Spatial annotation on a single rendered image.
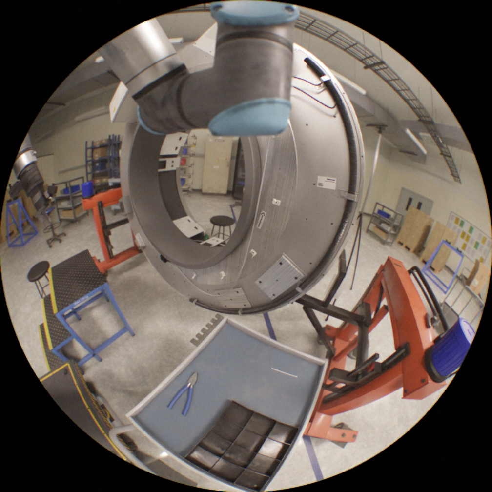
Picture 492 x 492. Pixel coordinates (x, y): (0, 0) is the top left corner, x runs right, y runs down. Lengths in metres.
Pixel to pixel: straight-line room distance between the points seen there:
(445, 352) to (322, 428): 0.79
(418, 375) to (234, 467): 0.55
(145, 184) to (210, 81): 0.98
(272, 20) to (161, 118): 0.19
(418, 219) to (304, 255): 6.14
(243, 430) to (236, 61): 0.72
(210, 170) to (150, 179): 4.29
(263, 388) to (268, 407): 0.07
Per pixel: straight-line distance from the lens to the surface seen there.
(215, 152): 5.33
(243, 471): 0.60
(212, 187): 5.42
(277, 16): 0.21
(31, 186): 0.64
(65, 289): 1.28
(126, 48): 0.27
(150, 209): 1.10
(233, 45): 0.20
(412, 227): 6.58
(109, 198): 1.77
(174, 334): 1.47
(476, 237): 8.71
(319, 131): 0.48
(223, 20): 0.22
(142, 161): 1.11
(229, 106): 0.18
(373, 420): 1.72
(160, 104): 0.26
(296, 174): 0.47
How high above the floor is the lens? 1.25
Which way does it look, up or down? 29 degrees down
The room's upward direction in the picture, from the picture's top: 9 degrees clockwise
